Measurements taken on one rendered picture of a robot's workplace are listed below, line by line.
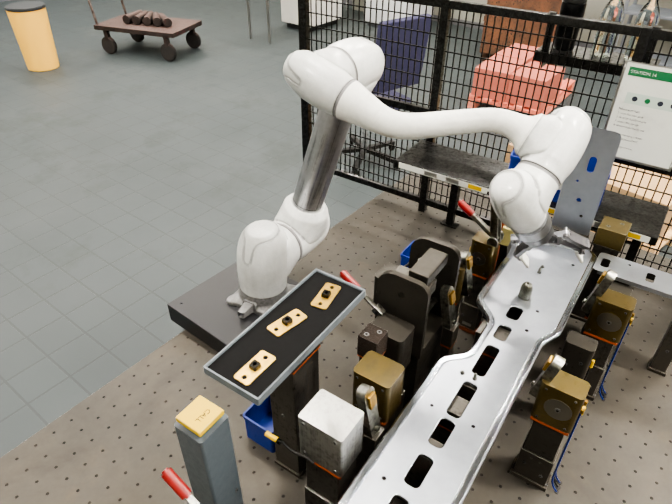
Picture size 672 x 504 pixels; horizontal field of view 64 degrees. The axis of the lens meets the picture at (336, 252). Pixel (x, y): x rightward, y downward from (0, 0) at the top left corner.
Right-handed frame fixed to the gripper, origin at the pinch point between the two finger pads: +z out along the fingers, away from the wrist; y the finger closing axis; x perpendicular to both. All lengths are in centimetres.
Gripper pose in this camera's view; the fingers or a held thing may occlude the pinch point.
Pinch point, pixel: (553, 259)
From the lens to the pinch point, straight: 155.0
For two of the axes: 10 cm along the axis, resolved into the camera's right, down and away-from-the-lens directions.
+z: 5.3, 3.9, 7.5
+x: -1.3, 9.1, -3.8
